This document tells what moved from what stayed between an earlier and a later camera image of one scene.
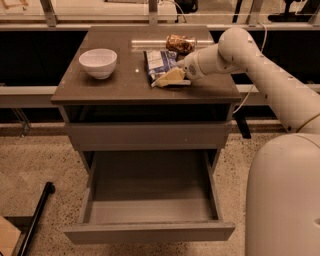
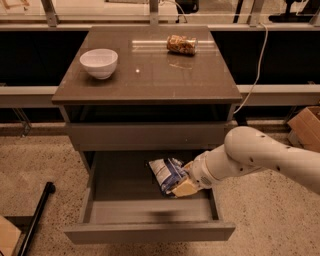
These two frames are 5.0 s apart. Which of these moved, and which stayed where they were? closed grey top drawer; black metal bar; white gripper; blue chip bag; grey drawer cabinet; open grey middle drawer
Moved: blue chip bag; white gripper
Stayed: black metal bar; grey drawer cabinet; open grey middle drawer; closed grey top drawer
